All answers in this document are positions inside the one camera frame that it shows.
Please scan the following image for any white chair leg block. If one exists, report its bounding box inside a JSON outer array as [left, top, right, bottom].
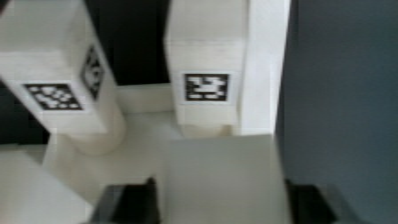
[[0, 0, 124, 155]]

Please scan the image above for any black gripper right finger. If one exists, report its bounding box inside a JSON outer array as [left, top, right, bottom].
[[284, 180, 369, 224]]

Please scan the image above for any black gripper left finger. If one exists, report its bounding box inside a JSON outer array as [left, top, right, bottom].
[[87, 178, 159, 224]]

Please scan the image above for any white chair leg with screw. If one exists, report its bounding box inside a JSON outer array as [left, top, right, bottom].
[[165, 0, 246, 138]]

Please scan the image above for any white chair seat piece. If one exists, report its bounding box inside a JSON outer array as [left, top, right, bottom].
[[40, 0, 293, 201]]

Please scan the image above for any long white chair back post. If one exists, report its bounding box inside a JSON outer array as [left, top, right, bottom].
[[0, 135, 291, 224]]

